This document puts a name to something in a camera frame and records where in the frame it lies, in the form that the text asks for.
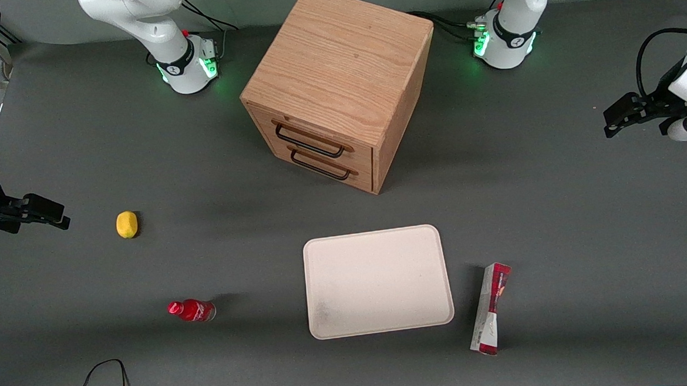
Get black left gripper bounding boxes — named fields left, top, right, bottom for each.
left=602, top=75, right=687, bottom=140

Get red cookie box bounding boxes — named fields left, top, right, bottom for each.
left=466, top=261, right=517, bottom=358

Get beige rectangular tray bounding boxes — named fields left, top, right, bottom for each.
left=301, top=223, right=456, bottom=341

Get yellow lemon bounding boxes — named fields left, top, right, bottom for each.
left=115, top=210, right=140, bottom=240

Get red drink bottle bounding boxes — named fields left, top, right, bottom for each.
left=167, top=297, right=217, bottom=324

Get wooden drawer front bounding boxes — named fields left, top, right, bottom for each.
left=257, top=134, right=376, bottom=199
left=247, top=96, right=376, bottom=176

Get wooden drawer cabinet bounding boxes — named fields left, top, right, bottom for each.
left=235, top=0, right=443, bottom=202

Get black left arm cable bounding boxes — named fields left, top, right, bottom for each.
left=633, top=26, right=687, bottom=99

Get black left base cables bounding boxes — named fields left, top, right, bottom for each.
left=407, top=8, right=479, bottom=46

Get black base cables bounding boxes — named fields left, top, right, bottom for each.
left=180, top=0, right=240, bottom=35
left=407, top=8, right=479, bottom=46

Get black right base cables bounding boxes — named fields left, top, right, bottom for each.
left=180, top=0, right=240, bottom=35

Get black wire drawer handle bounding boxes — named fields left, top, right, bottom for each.
left=289, top=146, right=353, bottom=184
left=273, top=118, right=347, bottom=162

